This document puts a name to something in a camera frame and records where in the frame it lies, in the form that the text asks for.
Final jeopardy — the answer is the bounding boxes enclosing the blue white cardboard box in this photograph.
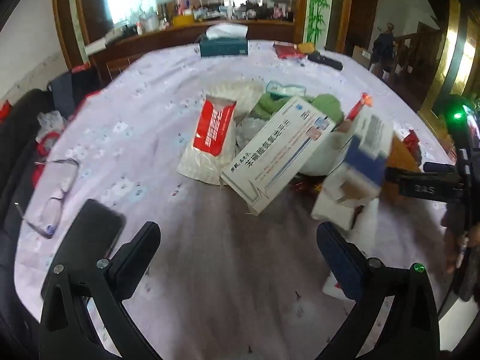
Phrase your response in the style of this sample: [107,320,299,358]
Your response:
[311,107,394,231]

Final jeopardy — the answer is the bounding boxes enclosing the white medicine box blue stripe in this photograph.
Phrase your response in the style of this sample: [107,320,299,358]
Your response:
[221,96,336,215]

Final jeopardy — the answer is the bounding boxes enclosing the green towel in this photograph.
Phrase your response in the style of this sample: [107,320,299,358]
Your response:
[250,93,344,125]

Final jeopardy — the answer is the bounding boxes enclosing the red white wet wipe pack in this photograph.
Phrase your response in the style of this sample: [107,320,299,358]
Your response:
[177,80,264,185]

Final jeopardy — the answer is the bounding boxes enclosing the white plastic bag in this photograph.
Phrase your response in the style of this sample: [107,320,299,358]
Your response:
[236,118,266,150]

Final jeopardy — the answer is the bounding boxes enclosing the person's right hand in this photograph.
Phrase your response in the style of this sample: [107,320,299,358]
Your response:
[441,204,479,274]

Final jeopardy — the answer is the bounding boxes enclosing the red crumpled snack bag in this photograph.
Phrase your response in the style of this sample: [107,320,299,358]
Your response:
[403,129,421,157]

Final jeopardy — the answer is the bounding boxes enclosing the black smartphone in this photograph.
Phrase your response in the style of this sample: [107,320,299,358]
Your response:
[41,199,126,299]

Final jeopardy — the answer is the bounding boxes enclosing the black remote pouch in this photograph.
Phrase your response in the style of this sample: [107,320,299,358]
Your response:
[307,51,343,71]

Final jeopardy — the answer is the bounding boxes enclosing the floral purple tablecloth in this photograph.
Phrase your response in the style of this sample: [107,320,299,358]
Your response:
[15,41,448,359]

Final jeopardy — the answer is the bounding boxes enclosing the yellow tape roll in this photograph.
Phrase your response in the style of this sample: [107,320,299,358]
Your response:
[297,42,317,55]

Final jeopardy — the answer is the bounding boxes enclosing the teal cartoon tissue pack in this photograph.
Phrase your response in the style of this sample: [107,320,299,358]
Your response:
[266,80,306,98]

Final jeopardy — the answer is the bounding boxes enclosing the green tissue box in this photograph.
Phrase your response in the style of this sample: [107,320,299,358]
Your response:
[199,23,249,58]

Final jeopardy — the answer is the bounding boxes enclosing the purple frame eyeglasses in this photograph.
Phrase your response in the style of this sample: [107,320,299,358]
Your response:
[14,158,80,239]

